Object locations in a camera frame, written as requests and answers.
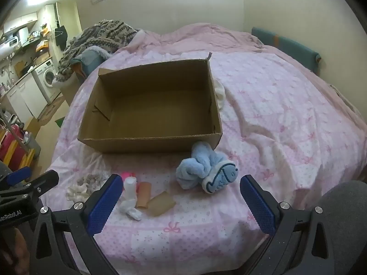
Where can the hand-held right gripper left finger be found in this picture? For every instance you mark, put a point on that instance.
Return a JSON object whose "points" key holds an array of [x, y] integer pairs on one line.
{"points": [[104, 203]]}

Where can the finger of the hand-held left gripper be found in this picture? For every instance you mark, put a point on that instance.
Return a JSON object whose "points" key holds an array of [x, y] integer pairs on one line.
{"points": [[18, 175], [43, 180]]}

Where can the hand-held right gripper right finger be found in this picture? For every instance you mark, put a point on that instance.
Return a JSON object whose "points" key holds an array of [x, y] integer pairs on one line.
{"points": [[258, 203]]}

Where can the grey white fuzzy sock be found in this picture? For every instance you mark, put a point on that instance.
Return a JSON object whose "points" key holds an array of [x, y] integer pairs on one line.
{"points": [[91, 179]]}

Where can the light blue fuzzy slipper socks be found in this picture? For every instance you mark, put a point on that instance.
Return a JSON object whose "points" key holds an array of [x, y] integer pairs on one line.
{"points": [[195, 172]]}

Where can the brown cardboard box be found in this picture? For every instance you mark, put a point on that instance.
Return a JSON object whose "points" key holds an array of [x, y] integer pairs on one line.
{"points": [[149, 103]]}

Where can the person's left forearm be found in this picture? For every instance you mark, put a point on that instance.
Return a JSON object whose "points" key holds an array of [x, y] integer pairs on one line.
{"points": [[14, 249]]}

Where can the white fluffy scrunchie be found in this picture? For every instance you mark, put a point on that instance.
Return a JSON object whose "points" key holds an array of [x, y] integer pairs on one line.
{"points": [[76, 193]]}

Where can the red suitcase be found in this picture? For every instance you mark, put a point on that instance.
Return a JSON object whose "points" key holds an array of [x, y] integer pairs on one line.
{"points": [[10, 146]]}

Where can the pink rubber duck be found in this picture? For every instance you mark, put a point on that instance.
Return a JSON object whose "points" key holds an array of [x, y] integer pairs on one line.
{"points": [[126, 174]]}

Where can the tan rolled sock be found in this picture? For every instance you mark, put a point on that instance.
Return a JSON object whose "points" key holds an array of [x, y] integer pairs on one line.
{"points": [[144, 194]]}

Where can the tan flat sock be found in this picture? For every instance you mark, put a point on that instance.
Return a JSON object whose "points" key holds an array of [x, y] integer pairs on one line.
{"points": [[162, 204]]}

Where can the patterned floor rug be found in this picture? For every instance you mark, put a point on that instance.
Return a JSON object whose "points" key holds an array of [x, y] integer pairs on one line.
{"points": [[50, 110]]}

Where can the white kitchen cabinet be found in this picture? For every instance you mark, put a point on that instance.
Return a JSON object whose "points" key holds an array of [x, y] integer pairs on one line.
{"points": [[25, 94]]}

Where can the person's grey trouser leg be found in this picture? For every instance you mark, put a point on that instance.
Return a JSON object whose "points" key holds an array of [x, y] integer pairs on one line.
{"points": [[349, 220]]}

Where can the pink bow-print duvet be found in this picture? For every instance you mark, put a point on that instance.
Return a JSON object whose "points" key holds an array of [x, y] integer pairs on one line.
{"points": [[272, 106]]}

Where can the white washing machine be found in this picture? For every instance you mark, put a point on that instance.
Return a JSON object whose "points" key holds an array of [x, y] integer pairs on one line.
{"points": [[47, 74]]}

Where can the cream white cloth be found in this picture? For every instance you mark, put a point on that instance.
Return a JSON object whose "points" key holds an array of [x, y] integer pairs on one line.
{"points": [[220, 91]]}

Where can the blue-grey pillow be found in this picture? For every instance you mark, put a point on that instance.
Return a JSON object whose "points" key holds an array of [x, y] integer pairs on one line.
{"points": [[89, 58]]}

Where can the black hanging garment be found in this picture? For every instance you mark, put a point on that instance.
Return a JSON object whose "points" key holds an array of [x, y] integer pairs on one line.
{"points": [[61, 37]]}

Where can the teal headboard cushion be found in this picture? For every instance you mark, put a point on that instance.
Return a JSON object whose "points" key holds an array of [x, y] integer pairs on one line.
{"points": [[286, 44]]}

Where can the grey patterned knit blanket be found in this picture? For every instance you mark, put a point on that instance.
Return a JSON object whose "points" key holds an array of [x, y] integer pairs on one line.
{"points": [[111, 31]]}

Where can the plain pink blanket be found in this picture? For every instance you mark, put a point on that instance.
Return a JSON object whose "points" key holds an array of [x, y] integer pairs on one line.
{"points": [[200, 34]]}

